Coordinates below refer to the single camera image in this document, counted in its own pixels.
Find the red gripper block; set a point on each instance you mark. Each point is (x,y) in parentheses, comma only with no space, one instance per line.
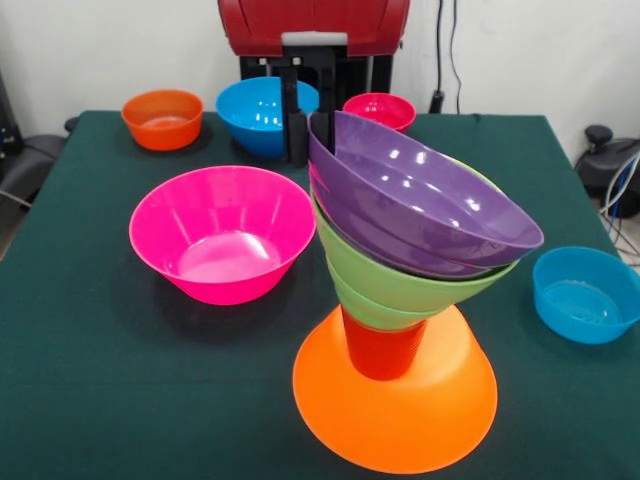
(260,25)

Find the purple bowl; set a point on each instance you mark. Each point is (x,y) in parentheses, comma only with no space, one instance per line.
(400,200)

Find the large green bowl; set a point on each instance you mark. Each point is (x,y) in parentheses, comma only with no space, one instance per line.
(390,285)

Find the small green bowl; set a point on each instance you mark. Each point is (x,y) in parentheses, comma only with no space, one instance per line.
(370,312)

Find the orange cup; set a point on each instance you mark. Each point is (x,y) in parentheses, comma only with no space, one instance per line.
(385,355)
(162,135)

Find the large orange bowl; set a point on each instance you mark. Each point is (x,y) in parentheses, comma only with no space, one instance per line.
(400,425)

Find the blue bowl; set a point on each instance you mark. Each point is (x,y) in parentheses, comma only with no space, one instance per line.
(250,125)

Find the small crimson bowl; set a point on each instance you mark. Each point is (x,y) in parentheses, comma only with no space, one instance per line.
(385,112)

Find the large pink bowl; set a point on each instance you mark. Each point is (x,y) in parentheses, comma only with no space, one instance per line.
(220,240)

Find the dark green tablecloth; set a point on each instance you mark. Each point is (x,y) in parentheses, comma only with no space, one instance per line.
(150,375)

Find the blue cup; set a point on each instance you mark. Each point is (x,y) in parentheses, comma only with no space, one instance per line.
(580,310)

